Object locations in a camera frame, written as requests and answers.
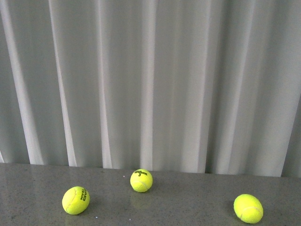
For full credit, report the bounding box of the Wilson 3 tennis ball far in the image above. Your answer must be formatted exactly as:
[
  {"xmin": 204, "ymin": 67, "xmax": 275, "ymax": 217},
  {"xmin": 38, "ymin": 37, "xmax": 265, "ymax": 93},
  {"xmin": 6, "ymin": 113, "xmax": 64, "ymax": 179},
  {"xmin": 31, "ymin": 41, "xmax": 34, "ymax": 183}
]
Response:
[{"xmin": 130, "ymin": 169, "xmax": 153, "ymax": 193}]

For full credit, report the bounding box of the Head Team tennis ball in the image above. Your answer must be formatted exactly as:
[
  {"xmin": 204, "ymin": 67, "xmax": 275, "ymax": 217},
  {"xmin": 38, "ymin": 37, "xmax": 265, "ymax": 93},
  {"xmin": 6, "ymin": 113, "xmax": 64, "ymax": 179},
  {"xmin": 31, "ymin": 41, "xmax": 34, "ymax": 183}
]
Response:
[{"xmin": 62, "ymin": 186, "xmax": 90, "ymax": 215}]

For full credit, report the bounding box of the plain yellow tennis ball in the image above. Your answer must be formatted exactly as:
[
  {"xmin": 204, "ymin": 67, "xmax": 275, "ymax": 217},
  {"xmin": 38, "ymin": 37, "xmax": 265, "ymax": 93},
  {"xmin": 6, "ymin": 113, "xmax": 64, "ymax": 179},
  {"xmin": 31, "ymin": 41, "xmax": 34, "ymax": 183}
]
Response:
[{"xmin": 233, "ymin": 194, "xmax": 264, "ymax": 224}]

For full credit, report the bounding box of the white pleated curtain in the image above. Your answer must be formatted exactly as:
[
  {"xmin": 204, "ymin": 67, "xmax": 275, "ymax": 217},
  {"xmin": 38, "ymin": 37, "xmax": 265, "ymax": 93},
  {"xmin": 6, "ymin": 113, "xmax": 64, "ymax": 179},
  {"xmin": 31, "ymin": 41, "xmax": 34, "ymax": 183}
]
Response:
[{"xmin": 0, "ymin": 0, "xmax": 301, "ymax": 177}]

